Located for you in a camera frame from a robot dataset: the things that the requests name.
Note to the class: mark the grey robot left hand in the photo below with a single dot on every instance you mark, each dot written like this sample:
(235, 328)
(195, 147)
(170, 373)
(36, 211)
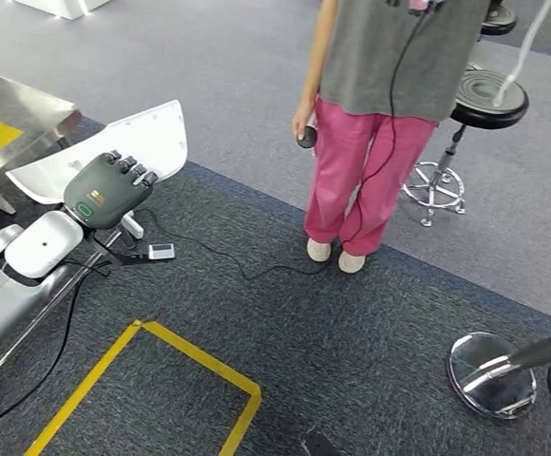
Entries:
(104, 192)

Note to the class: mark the person's hand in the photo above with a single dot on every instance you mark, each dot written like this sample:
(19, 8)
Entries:
(305, 116)

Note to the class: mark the black round handheld device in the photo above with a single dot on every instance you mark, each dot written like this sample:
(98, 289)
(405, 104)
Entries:
(308, 138)

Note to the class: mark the white plastic body panel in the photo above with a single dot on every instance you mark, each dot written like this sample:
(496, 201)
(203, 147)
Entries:
(128, 138)

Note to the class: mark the person's forearm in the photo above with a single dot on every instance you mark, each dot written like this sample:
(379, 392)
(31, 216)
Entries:
(315, 63)

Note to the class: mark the stainless steel workbench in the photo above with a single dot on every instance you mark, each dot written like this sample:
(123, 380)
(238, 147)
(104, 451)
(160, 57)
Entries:
(19, 107)

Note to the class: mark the person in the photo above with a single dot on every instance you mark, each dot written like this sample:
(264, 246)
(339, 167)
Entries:
(375, 63)

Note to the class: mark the black seat chrome stool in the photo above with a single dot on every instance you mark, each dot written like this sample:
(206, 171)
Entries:
(489, 97)
(499, 19)

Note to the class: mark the translucent white tube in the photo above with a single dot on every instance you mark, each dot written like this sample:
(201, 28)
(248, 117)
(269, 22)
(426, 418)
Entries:
(521, 53)

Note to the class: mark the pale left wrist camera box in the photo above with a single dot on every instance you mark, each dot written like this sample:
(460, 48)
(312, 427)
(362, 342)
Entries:
(161, 252)

